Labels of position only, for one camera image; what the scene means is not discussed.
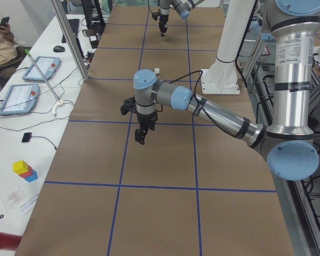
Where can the stacked coloured blocks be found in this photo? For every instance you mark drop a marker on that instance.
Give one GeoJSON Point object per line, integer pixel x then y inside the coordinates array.
{"type": "Point", "coordinates": [25, 171]}

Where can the metal rod with white base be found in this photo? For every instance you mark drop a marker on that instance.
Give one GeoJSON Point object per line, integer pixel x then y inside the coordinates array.
{"type": "Point", "coordinates": [59, 101]}

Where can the teach pendant tablet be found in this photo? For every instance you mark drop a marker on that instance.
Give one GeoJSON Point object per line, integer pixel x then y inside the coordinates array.
{"type": "Point", "coordinates": [47, 65]}
{"type": "Point", "coordinates": [20, 99]}

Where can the near teach pendant tablet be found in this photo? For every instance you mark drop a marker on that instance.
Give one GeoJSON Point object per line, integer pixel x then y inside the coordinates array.
{"type": "Point", "coordinates": [20, 99]}

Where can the far teach pendant tablet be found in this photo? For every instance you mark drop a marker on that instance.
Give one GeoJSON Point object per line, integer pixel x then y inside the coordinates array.
{"type": "Point", "coordinates": [47, 65]}

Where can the small black sensor box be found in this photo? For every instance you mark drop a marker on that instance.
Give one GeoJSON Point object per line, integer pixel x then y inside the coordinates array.
{"type": "Point", "coordinates": [26, 137]}

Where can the seated person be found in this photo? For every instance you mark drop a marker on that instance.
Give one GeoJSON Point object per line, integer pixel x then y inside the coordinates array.
{"type": "Point", "coordinates": [7, 49]}

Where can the black computer mouse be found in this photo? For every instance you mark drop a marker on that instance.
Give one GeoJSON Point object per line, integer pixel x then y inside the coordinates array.
{"type": "Point", "coordinates": [58, 49]}

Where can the red fire extinguisher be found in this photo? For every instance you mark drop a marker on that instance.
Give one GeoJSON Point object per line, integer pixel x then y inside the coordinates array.
{"type": "Point", "coordinates": [9, 242]}

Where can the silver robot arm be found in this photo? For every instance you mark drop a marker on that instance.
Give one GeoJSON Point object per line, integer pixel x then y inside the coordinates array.
{"type": "Point", "coordinates": [183, 9]}
{"type": "Point", "coordinates": [287, 143]}

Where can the white central pedestal column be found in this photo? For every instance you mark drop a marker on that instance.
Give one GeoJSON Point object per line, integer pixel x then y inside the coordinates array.
{"type": "Point", "coordinates": [221, 77]}

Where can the aluminium frame post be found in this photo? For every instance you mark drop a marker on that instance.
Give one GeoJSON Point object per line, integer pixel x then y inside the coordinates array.
{"type": "Point", "coordinates": [65, 28]}

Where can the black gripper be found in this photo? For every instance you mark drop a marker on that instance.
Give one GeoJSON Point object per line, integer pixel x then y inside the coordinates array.
{"type": "Point", "coordinates": [146, 119]}
{"type": "Point", "coordinates": [163, 20]}

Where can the black keyboard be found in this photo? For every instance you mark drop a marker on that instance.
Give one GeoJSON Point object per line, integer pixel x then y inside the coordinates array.
{"type": "Point", "coordinates": [74, 27]}

